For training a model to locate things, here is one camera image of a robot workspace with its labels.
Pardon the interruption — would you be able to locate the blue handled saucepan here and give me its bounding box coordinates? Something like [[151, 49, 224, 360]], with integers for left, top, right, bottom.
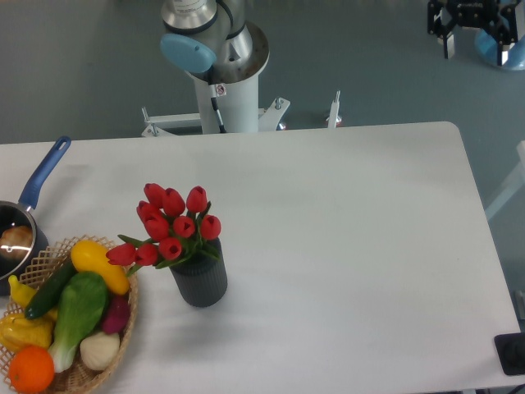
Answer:
[[1, 136, 71, 296]]

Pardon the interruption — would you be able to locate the purple red onion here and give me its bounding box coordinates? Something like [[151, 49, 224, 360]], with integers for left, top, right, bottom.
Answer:
[[101, 295, 130, 334]]

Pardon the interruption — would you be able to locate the yellow squash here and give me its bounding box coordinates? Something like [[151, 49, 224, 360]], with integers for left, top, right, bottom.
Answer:
[[71, 240, 130, 296]]

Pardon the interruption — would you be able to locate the blue translucent container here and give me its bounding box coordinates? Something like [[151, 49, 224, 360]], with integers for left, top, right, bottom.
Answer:
[[474, 30, 524, 71]]

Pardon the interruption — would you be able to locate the brown bread roll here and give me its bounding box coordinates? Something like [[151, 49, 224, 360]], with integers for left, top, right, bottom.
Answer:
[[1, 226, 33, 263]]

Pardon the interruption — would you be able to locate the green bok choy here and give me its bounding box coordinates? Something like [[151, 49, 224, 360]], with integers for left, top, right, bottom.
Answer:
[[48, 272, 108, 373]]

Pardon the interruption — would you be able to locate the woven wicker basket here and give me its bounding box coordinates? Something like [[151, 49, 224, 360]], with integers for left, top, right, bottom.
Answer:
[[0, 234, 139, 394]]

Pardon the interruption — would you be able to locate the black device at edge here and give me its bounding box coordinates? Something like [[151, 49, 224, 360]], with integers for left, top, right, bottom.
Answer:
[[494, 332, 525, 376]]

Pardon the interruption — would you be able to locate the yellow banana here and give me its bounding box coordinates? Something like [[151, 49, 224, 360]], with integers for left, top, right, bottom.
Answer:
[[8, 275, 37, 309]]

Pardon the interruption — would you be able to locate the yellow bell pepper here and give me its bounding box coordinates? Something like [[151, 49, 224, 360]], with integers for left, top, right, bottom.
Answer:
[[1, 313, 54, 353]]

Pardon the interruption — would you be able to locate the green cucumber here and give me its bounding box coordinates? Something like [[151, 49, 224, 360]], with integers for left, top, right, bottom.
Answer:
[[25, 259, 77, 320]]

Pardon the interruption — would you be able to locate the red tulip bouquet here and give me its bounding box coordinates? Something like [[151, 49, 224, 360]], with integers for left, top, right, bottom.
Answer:
[[106, 183, 221, 274]]

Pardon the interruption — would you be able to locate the dark grey ribbed vase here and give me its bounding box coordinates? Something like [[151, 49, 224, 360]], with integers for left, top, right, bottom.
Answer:
[[169, 238, 228, 308]]

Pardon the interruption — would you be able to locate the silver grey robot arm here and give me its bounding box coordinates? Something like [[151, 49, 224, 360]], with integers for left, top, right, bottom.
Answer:
[[160, 1, 524, 85]]

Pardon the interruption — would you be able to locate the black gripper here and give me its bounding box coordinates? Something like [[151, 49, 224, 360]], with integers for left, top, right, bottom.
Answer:
[[427, 0, 519, 66]]

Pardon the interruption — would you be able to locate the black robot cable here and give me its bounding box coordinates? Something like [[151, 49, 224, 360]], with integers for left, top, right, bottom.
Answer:
[[208, 67, 228, 135]]

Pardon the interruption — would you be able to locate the white frame at right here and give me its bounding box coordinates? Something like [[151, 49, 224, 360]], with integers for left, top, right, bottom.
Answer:
[[485, 140, 524, 222]]

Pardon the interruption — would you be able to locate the orange fruit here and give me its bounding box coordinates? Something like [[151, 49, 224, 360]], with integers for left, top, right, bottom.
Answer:
[[8, 346, 55, 393]]

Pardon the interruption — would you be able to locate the white garlic bulb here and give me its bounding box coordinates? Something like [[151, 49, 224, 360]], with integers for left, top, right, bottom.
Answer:
[[80, 332, 120, 371]]

